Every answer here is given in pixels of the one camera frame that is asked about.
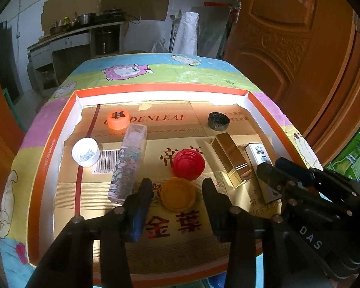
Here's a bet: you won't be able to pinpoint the orange-rimmed shallow box tray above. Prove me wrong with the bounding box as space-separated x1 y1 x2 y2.
27 84 306 276

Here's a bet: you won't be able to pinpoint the metal door handle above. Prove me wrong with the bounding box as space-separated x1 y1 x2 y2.
229 0 243 24

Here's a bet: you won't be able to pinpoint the gold rectangular box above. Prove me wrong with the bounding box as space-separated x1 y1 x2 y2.
211 132 250 189

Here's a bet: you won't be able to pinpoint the green printed carton stack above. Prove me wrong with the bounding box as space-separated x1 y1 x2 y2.
324 120 360 184

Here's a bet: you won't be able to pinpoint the white plastic sack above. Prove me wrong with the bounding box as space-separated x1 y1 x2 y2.
172 11 198 55

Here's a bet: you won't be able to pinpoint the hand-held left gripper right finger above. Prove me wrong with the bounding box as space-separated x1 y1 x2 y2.
202 178 306 288

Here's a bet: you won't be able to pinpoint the black stove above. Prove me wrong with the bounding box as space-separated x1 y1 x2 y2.
93 11 128 24

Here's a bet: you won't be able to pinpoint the clear floral tube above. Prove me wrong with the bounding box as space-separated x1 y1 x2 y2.
108 124 147 204

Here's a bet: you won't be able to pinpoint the orange wooden door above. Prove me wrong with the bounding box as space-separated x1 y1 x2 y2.
0 33 25 204

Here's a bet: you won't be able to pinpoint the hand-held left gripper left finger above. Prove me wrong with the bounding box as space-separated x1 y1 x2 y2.
25 178 153 288

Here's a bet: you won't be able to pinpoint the printed cardboard tray liner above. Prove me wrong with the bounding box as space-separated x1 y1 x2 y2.
52 100 273 273

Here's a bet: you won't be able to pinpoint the white bottle cap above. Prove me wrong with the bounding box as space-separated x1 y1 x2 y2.
71 137 101 168

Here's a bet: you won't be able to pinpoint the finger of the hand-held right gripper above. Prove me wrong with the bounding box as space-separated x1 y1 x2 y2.
274 157 328 187
256 163 292 205

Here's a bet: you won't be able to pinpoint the grey kitchen counter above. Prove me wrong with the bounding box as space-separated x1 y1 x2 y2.
27 21 123 94

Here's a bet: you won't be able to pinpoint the clear plastic bag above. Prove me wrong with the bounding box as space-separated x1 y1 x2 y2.
151 38 169 53

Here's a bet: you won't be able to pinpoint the plain orange bottle cap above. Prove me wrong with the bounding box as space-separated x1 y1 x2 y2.
161 178 197 211

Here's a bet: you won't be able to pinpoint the white box with cartoon print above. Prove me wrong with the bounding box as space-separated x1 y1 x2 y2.
245 143 281 204

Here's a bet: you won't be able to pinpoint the orange wooden door frame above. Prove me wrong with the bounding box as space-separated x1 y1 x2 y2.
303 9 360 168

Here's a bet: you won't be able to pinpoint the cardboard sheets on wall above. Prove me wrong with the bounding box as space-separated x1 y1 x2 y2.
41 0 172 32

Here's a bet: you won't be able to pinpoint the orange cap with black mark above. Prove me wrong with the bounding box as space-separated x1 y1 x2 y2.
106 110 131 130

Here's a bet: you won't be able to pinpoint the cartoon sheep printed tablecloth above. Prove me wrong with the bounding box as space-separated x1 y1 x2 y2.
0 52 324 288

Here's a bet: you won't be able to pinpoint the black bottle cap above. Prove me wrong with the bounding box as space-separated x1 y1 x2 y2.
208 112 230 132

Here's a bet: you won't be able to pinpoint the carved brown wooden door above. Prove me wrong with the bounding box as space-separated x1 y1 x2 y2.
223 0 354 156

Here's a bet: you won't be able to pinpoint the red bottle cap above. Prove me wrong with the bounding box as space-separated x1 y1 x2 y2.
172 149 206 180

